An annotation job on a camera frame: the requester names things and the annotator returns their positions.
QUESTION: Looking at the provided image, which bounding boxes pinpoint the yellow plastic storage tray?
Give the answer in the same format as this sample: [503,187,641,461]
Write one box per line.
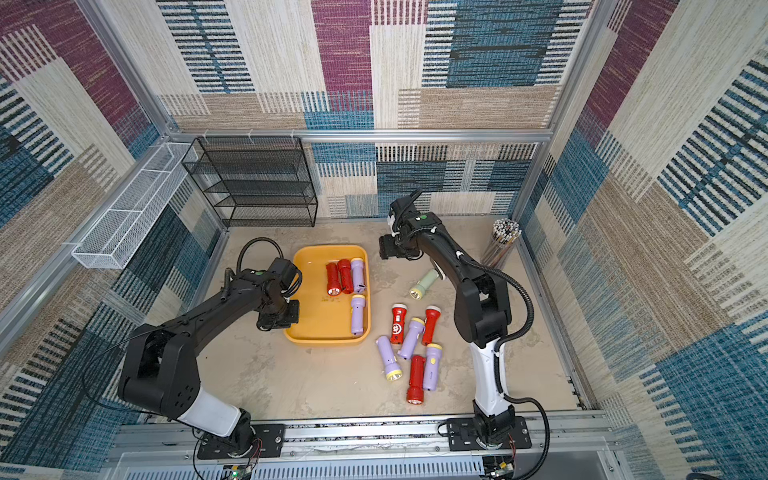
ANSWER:
[284,244,372,347]

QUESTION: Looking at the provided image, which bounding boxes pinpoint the mint green flashlight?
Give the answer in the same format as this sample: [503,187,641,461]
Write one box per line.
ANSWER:
[409,268,442,300]

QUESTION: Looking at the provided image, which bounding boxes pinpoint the red flashlight two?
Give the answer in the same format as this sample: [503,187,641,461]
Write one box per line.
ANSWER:
[326,262,342,297]

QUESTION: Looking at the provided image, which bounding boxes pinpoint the red flashlight one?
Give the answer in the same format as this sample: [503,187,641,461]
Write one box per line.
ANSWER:
[337,259,354,294]

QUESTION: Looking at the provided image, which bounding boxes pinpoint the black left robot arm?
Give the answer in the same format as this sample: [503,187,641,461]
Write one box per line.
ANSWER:
[118,258,303,438]

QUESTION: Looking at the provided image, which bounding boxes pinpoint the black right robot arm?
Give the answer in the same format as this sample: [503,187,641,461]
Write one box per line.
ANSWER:
[380,190,535,420]

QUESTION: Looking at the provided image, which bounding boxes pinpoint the red flashlight white logo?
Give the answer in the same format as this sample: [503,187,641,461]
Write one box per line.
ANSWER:
[390,303,408,345]

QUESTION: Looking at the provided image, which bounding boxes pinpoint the red flashlight upper right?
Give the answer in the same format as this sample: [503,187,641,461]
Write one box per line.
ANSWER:
[422,305,442,346]

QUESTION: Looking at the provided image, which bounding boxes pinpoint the clear cup of pencils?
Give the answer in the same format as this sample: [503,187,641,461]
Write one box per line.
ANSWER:
[480,218,522,269]

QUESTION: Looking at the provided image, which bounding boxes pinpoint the black mesh shelf rack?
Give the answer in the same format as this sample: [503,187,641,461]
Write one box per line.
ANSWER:
[181,136,318,227]

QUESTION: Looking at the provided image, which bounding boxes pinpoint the red flashlight bottom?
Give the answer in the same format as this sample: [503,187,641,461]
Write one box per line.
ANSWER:
[406,355,425,405]

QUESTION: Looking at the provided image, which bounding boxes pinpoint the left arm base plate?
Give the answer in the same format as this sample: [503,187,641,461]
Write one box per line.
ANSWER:
[195,423,286,460]

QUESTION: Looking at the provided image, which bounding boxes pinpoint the aluminium front rail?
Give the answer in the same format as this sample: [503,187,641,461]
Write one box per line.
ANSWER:
[99,411,633,479]

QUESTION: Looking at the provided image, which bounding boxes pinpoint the white wire wall basket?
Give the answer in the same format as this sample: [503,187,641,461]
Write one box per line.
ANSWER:
[72,142,190,270]

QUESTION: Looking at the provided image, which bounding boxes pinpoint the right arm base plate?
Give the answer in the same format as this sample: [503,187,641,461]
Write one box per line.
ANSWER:
[438,416,532,451]

